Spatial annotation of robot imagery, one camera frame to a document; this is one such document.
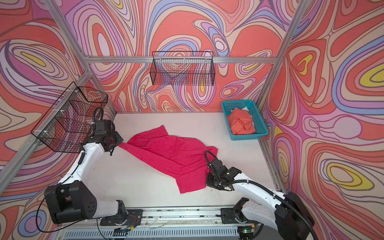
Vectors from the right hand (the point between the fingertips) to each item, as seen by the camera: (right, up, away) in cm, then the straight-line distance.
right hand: (210, 186), depth 82 cm
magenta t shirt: (-13, +12, +10) cm, 21 cm away
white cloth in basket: (+32, +47, +34) cm, 66 cm away
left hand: (-52, +27, +3) cm, 59 cm away
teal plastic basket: (+37, +32, +19) cm, 52 cm away
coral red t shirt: (+24, +36, +22) cm, 49 cm away
